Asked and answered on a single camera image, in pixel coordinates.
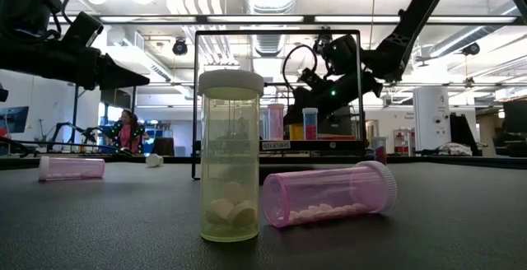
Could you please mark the blue pill bottle red pills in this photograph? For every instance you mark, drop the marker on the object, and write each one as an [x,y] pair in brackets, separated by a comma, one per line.
[310,132]

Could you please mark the yellow-green pill bottle white cap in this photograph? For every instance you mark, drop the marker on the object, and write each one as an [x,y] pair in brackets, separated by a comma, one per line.
[230,159]

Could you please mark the white column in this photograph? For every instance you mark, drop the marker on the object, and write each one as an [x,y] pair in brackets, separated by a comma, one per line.
[430,113]

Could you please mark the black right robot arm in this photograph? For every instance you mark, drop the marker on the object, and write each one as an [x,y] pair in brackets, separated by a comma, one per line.
[411,23]

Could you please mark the white rack red items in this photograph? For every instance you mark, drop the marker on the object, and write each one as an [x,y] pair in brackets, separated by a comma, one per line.
[403,148]

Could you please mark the black monitor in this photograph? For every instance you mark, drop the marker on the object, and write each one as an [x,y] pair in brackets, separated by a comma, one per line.
[516,115]

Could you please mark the black ceiling spotlight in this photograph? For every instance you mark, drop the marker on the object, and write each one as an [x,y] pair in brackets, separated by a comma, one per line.
[180,47]
[470,48]

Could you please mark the pink pill bottle white cap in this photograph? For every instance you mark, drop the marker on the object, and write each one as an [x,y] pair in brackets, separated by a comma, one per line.
[276,124]
[329,192]
[74,169]

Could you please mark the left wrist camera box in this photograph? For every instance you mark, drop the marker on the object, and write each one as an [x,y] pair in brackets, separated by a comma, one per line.
[81,29]

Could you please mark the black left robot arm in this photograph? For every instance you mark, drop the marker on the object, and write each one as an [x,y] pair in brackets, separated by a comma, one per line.
[24,10]

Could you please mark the white crumpled cloth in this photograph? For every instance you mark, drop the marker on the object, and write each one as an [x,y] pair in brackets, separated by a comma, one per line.
[455,150]

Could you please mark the black table mat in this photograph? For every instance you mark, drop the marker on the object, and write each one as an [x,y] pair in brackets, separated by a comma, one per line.
[123,229]

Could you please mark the black round knob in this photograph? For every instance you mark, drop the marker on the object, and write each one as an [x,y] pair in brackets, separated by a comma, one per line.
[2,95]

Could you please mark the person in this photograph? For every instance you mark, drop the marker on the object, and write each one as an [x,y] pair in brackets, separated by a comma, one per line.
[127,134]

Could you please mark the wooden shelf black metal frame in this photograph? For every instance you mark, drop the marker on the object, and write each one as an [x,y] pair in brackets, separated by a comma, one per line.
[346,148]

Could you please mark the black aluminium table frame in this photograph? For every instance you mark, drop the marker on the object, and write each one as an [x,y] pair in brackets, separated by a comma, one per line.
[16,163]

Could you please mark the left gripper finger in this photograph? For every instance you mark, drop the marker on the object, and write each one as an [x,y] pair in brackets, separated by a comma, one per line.
[117,78]

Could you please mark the blue pill bottle white cap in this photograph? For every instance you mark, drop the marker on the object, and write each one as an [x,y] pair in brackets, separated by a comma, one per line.
[264,126]

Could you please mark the blue screen monitor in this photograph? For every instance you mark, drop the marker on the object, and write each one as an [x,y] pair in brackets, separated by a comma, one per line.
[14,119]

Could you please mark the black angled stand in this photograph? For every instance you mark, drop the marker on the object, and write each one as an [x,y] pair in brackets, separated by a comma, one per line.
[461,132]

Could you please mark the black metal workstation frame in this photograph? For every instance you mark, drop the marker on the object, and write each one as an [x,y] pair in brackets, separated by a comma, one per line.
[75,113]

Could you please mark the black ceiling light rail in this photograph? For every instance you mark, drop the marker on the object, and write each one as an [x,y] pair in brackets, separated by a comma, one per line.
[201,19]

